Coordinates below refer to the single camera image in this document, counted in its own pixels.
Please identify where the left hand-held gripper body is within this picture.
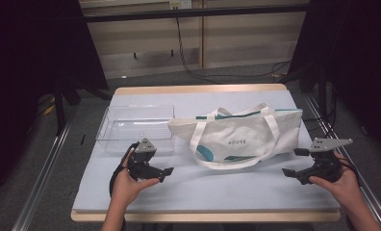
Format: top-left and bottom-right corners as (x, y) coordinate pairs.
(126, 138), (163, 182)

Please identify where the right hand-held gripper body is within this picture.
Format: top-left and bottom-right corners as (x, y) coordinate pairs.
(295, 138), (354, 186)

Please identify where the white canvas tote bag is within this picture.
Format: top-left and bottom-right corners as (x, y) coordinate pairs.
(167, 102), (304, 171)

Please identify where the person's left hand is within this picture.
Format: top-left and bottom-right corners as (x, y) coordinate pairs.
(112, 148), (161, 206)

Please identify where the person's right hand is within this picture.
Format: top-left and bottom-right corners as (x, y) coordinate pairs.
(308, 150), (360, 207)

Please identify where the clear plastic container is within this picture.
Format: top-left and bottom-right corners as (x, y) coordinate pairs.
(95, 104), (176, 154)

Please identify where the light blue table mat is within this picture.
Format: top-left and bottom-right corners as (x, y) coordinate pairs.
(72, 90), (341, 214)

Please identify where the black metal stand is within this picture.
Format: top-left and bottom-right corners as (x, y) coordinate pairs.
(52, 76), (68, 137)

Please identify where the black curtain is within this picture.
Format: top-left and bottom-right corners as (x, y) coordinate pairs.
(0, 0), (110, 203)
(288, 0), (381, 162)

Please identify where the black horizontal bar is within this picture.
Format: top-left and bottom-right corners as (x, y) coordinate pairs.
(82, 3), (310, 23)

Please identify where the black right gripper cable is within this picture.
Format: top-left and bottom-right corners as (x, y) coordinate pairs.
(338, 156), (362, 188)

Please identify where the metal floor rail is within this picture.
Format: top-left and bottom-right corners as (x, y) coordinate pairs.
(303, 92), (381, 231)
(11, 105), (80, 231)

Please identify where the black wall cable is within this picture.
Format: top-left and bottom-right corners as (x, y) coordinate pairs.
(174, 17), (292, 85)

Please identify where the white wall socket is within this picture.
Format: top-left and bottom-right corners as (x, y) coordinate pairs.
(168, 0), (192, 10)

